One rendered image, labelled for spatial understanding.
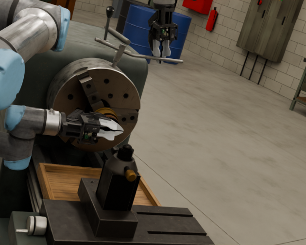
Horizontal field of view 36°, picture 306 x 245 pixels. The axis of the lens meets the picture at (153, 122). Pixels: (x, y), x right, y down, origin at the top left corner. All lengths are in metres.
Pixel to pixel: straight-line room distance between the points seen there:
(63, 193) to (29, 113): 0.27
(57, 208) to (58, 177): 0.35
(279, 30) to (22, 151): 7.99
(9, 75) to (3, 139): 0.58
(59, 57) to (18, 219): 0.69
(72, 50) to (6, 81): 0.87
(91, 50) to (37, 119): 0.47
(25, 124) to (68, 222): 0.36
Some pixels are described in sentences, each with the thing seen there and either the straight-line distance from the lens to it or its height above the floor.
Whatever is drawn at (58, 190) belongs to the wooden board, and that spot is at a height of 0.89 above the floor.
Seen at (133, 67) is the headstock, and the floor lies 1.22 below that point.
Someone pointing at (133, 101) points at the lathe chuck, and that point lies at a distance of 1.69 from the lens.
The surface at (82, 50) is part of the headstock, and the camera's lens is 1.77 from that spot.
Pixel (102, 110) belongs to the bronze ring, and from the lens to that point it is 1.57.
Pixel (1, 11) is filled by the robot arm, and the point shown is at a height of 1.38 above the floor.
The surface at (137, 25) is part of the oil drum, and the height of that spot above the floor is 0.62.
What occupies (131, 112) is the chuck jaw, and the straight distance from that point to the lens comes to 1.66.
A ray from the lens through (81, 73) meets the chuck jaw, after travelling 1.61.
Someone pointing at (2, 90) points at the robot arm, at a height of 1.32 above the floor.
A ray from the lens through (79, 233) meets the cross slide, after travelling 1.17.
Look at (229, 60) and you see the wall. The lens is 10.23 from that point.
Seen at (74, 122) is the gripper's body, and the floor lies 1.10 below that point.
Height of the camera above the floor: 1.60
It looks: 18 degrees down
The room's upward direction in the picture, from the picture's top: 17 degrees clockwise
